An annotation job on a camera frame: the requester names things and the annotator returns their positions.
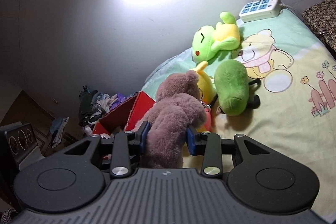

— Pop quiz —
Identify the brown plush teddy bear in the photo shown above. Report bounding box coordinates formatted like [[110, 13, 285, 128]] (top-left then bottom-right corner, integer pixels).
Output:
[[133, 70, 206, 169]]

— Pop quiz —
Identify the yellow tiger plush toy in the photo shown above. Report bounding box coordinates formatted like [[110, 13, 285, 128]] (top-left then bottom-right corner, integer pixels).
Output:
[[192, 61, 217, 132]]

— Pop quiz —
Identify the green plush pea pod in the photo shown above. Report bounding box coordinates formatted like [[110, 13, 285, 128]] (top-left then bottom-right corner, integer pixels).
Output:
[[214, 60, 261, 117]]

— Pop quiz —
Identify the white plush rabbit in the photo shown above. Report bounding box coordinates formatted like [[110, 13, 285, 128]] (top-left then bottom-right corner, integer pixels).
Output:
[[100, 134, 111, 139]]

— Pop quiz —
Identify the red cardboard box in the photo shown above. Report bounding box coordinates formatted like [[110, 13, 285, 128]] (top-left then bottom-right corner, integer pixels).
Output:
[[92, 91, 155, 136]]

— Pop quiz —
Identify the pile of clothes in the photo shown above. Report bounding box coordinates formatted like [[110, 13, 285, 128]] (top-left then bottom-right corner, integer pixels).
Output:
[[78, 86, 128, 127]]

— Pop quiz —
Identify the green frog plush toy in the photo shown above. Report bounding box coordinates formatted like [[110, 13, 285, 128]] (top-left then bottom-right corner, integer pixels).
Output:
[[192, 11, 241, 63]]

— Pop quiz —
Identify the cartoon bear bed sheet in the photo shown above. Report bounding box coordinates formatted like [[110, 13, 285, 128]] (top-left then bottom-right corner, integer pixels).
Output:
[[141, 7, 336, 222]]

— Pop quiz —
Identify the white power strip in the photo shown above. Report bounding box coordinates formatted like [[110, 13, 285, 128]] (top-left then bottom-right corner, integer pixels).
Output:
[[239, 0, 282, 23]]

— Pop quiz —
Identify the leopard pattern cushion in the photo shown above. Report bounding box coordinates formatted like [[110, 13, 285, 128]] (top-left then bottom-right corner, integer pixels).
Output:
[[302, 0, 336, 57]]

